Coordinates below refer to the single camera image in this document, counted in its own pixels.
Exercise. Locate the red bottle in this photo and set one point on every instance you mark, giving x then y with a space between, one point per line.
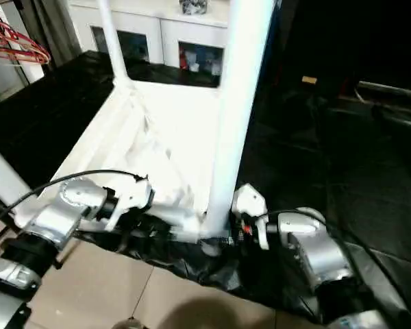
182 60

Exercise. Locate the white plastic table top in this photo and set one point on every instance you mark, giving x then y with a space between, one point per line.
178 113

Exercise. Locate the large black box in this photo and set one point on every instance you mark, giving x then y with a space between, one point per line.
311 34

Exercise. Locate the black folding table frame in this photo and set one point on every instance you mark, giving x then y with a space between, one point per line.
59 264

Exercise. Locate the white plastic table leg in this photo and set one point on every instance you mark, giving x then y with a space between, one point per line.
113 44
3 174
239 85

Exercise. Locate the small white box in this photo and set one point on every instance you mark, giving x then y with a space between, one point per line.
34 72

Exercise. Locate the black tangled bundle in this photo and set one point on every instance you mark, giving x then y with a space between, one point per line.
193 7

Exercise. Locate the black plastic mat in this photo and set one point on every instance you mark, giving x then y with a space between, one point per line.
329 154

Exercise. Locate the grey curtain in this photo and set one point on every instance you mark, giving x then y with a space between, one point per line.
58 27

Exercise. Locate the white cabinet with glass doors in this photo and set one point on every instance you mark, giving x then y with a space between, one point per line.
140 20

